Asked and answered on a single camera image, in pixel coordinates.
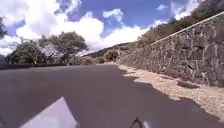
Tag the robot's own part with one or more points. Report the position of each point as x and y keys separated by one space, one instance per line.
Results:
x=136 y=123

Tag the dark stone wall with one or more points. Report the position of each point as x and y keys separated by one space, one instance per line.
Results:
x=186 y=53

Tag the dry roadside bushes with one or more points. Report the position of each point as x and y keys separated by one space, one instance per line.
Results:
x=100 y=58

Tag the low dark kerb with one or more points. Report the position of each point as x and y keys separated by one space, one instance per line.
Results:
x=23 y=66

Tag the grey asphalt road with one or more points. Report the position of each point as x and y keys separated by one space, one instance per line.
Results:
x=96 y=90

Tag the bushes on hillside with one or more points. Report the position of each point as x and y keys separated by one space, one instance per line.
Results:
x=180 y=23

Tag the dry gravel verge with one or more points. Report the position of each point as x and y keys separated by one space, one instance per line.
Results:
x=186 y=88

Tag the group of trees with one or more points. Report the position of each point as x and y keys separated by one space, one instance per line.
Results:
x=50 y=50

